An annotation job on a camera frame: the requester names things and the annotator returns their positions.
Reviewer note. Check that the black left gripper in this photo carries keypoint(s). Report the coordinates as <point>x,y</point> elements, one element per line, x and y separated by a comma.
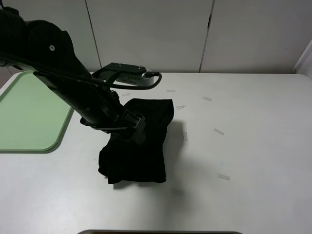
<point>103,111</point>

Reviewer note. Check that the black short sleeve t-shirt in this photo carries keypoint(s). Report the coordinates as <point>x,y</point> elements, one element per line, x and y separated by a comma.
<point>125,160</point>

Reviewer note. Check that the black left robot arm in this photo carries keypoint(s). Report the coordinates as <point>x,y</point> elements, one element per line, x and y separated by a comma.
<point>48,51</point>

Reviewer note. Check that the light green plastic tray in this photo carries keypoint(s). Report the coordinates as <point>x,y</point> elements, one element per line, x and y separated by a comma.
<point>32,118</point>

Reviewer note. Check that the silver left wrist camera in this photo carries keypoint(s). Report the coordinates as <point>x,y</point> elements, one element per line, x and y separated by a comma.
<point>124,73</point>

